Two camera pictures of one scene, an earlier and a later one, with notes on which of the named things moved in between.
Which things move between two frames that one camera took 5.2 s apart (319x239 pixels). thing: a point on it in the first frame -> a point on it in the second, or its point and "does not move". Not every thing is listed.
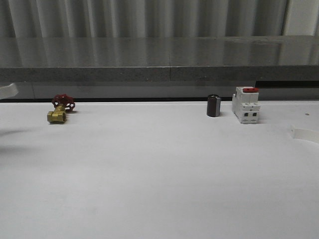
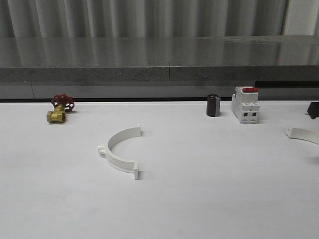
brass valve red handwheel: (62, 103) does not move
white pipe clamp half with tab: (8, 91) -> (123, 166)
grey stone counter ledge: (221, 58) does not move
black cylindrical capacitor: (214, 105) does not move
